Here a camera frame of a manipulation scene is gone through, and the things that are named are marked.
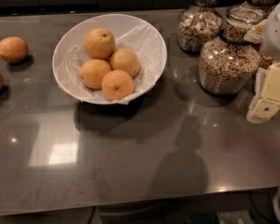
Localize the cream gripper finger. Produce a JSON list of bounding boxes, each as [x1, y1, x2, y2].
[[244, 20, 267, 44], [246, 62, 280, 124]]

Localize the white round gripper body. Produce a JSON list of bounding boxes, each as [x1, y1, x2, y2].
[[261, 3, 280, 60]]

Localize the white paper bowl liner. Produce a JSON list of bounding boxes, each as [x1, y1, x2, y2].
[[56, 21, 163, 105]]

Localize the white bowl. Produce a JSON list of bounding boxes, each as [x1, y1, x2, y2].
[[51, 13, 168, 105]]

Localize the orange at bowl front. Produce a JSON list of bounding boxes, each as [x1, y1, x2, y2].
[[102, 70, 134, 101]]

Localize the large glass jar cereal rings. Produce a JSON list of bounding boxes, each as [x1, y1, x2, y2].
[[198, 5, 267, 97]]

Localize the glass jar puffed cereal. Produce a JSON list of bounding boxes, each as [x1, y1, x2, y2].
[[177, 0, 223, 53]]

